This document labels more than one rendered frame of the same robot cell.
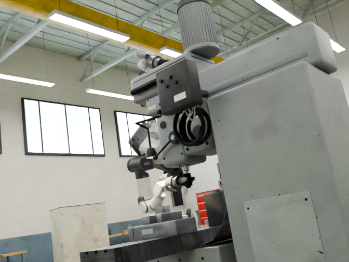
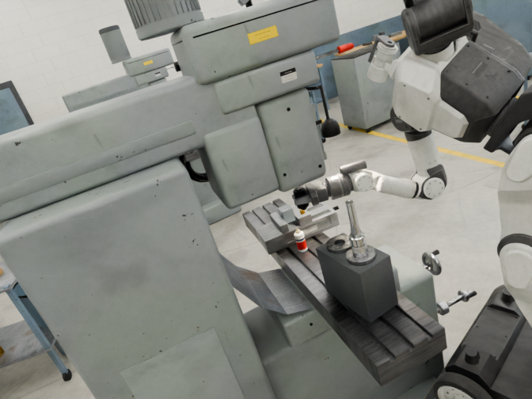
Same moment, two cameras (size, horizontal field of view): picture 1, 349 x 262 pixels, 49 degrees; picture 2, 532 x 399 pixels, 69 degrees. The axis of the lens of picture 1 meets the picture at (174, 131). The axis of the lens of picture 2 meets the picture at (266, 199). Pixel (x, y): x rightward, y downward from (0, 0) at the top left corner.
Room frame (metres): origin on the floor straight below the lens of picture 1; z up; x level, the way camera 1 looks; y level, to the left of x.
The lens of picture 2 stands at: (2.87, -1.16, 1.84)
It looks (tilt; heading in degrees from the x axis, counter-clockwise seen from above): 23 degrees down; 127
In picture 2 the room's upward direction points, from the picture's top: 17 degrees counter-clockwise
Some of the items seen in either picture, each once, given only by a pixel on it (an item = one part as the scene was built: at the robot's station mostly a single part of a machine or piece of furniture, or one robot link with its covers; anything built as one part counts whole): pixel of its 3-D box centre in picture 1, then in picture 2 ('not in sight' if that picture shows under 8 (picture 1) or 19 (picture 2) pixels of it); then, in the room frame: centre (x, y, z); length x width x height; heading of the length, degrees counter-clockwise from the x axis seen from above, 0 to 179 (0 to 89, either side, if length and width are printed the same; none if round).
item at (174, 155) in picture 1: (181, 138); (283, 137); (2.18, -0.03, 1.47); 0.21 x 0.19 x 0.32; 141
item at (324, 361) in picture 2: not in sight; (345, 345); (2.20, -0.01, 0.45); 0.81 x 0.32 x 0.60; 51
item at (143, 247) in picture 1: (189, 238); (313, 260); (2.14, 0.01, 0.91); 1.24 x 0.23 x 0.08; 141
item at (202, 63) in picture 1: (173, 81); (252, 36); (2.18, -0.04, 1.81); 0.47 x 0.26 x 0.16; 51
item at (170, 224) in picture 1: (160, 225); (295, 222); (2.02, 0.15, 1.01); 0.35 x 0.15 x 0.11; 48
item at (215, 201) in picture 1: (222, 207); (355, 273); (2.42, -0.22, 1.05); 0.22 x 0.12 x 0.20; 149
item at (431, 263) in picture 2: not in sight; (425, 266); (2.50, 0.36, 0.65); 0.16 x 0.12 x 0.12; 51
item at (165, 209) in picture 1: (162, 212); (286, 214); (2.00, 0.12, 1.07); 0.06 x 0.05 x 0.06; 138
